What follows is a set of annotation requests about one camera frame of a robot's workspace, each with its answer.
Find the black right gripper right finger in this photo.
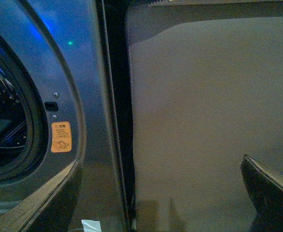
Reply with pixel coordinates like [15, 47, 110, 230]
[241, 155, 283, 232]

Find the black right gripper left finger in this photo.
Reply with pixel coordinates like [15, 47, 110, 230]
[0, 160, 82, 232]

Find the grey front-load washing machine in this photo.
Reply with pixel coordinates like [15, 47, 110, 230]
[0, 0, 135, 232]

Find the white tape strip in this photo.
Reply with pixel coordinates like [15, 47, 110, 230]
[81, 219, 102, 232]

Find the orange warning sticker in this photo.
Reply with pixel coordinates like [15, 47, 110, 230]
[51, 121, 72, 153]

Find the beige cabinet side panel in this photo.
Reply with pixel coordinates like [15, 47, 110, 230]
[126, 0, 283, 232]

